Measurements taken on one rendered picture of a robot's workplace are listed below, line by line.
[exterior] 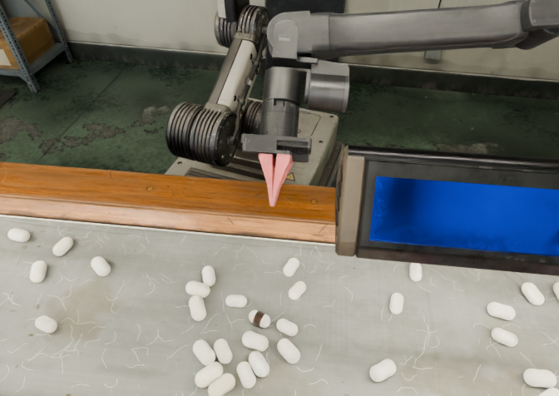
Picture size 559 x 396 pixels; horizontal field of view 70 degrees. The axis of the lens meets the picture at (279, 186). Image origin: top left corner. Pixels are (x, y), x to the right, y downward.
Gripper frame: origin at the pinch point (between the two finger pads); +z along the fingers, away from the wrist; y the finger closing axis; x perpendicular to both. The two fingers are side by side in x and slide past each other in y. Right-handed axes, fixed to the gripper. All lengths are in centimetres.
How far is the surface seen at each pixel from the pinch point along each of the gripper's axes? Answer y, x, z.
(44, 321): -29.9, -4.7, 19.5
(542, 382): 36.0, -5.0, 20.2
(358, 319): 13.7, 0.8, 16.0
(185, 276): -13.1, 3.5, 12.8
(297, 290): 4.6, 1.1, 12.9
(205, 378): -5.7, -8.0, 23.2
